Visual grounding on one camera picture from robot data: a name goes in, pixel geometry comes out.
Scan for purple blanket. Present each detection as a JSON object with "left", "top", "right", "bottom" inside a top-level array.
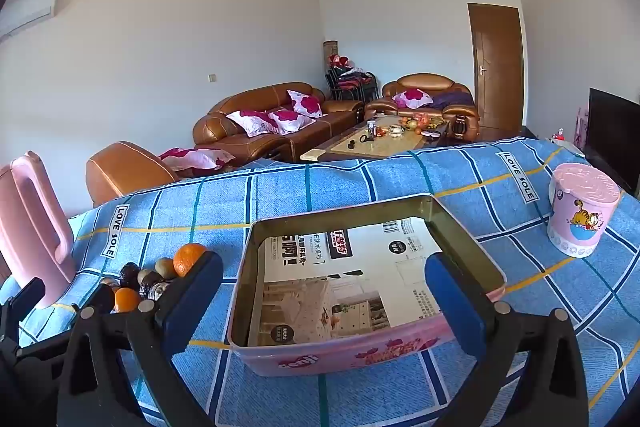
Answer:
[{"left": 430, "top": 91, "right": 476, "bottom": 110}]

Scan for pile of table snacks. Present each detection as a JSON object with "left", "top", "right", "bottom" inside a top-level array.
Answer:
[{"left": 397, "top": 113, "right": 446, "bottom": 132}]

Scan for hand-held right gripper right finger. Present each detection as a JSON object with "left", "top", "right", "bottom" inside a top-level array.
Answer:
[{"left": 424, "top": 252, "right": 590, "bottom": 427}]

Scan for brown wooden door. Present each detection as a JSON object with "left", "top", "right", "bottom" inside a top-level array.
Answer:
[{"left": 467, "top": 3, "right": 525, "bottom": 130}]

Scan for long brown leather sofa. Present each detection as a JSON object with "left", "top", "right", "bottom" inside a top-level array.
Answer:
[{"left": 193, "top": 82, "right": 366, "bottom": 165}]

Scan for short brown leather sofa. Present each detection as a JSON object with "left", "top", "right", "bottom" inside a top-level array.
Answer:
[{"left": 364, "top": 73, "right": 481, "bottom": 142}]

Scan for dark red date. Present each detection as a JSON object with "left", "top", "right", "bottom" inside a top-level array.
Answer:
[{"left": 92, "top": 284, "right": 116, "bottom": 314}]

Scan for wooden coffee table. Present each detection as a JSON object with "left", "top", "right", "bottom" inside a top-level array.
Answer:
[{"left": 300, "top": 114, "right": 453, "bottom": 164}]

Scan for pink cartoon lidded cup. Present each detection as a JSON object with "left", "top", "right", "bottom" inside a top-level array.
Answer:
[{"left": 546, "top": 163, "right": 622, "bottom": 259}]

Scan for pink toy stand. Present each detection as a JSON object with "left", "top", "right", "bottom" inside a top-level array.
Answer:
[{"left": 572, "top": 107, "right": 590, "bottom": 148}]

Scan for black television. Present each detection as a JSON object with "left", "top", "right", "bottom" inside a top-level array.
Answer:
[{"left": 584, "top": 88, "right": 640, "bottom": 198}]

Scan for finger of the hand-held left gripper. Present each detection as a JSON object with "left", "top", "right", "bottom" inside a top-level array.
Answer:
[{"left": 0, "top": 277, "right": 47, "bottom": 348}]

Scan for blue plaid tablecloth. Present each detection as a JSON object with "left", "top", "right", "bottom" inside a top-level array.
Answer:
[{"left": 0, "top": 138, "right": 640, "bottom": 427}]

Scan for stacked black chairs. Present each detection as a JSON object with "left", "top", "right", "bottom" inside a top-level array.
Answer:
[{"left": 325, "top": 67, "right": 379, "bottom": 102}]

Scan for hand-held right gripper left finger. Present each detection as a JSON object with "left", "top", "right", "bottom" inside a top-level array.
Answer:
[{"left": 56, "top": 249, "right": 224, "bottom": 427}]

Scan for glazed ceramic cup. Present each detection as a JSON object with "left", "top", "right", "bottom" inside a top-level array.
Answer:
[{"left": 140, "top": 282, "right": 171, "bottom": 303}]

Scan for pink floral pillow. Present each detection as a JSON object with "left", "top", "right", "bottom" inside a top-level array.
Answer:
[
  {"left": 226, "top": 109, "right": 281, "bottom": 138},
  {"left": 392, "top": 88, "right": 433, "bottom": 108},
  {"left": 286, "top": 89, "right": 324, "bottom": 118},
  {"left": 267, "top": 108, "right": 316, "bottom": 135},
  {"left": 159, "top": 147, "right": 236, "bottom": 172}
]

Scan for brown leather armchair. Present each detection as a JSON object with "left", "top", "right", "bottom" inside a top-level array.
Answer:
[{"left": 86, "top": 142, "right": 236, "bottom": 208}]

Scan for pink tin box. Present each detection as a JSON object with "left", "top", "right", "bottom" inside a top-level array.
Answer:
[{"left": 227, "top": 193, "right": 507, "bottom": 378}]

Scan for orange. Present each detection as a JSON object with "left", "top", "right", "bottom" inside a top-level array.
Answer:
[
  {"left": 114, "top": 288, "right": 142, "bottom": 314},
  {"left": 173, "top": 243, "right": 208, "bottom": 278}
]

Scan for pink plastic pitcher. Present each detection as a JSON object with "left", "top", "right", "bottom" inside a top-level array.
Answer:
[{"left": 0, "top": 151, "right": 77, "bottom": 308}]

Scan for white air conditioner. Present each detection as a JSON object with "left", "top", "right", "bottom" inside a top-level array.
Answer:
[{"left": 0, "top": 0, "right": 58, "bottom": 40}]

